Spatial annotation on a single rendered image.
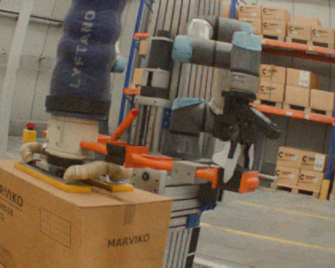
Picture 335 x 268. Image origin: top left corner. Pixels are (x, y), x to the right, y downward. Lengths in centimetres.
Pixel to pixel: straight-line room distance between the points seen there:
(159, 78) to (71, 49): 73
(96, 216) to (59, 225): 12
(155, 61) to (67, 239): 107
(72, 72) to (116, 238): 51
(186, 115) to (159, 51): 38
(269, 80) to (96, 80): 774
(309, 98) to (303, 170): 142
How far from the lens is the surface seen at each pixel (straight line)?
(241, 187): 103
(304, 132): 994
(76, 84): 135
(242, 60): 106
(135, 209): 129
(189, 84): 205
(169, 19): 214
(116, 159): 124
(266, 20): 928
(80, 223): 115
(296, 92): 869
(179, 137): 178
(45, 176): 135
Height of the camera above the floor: 120
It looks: 3 degrees down
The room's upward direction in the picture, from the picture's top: 8 degrees clockwise
